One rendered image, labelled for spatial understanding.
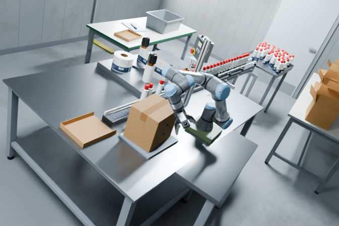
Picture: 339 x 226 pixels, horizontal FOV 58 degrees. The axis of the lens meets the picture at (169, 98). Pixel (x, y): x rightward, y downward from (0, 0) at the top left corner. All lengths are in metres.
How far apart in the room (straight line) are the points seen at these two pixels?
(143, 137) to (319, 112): 2.29
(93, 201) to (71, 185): 0.23
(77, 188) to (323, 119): 2.72
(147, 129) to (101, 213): 0.82
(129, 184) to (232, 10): 5.28
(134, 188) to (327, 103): 2.52
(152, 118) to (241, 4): 4.91
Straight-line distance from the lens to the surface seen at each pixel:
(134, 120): 2.14
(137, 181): 2.00
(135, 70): 3.17
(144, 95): 2.52
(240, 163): 2.50
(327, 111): 3.83
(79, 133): 2.24
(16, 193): 2.95
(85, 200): 2.64
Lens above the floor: 2.24
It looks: 29 degrees down
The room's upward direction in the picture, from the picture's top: 19 degrees clockwise
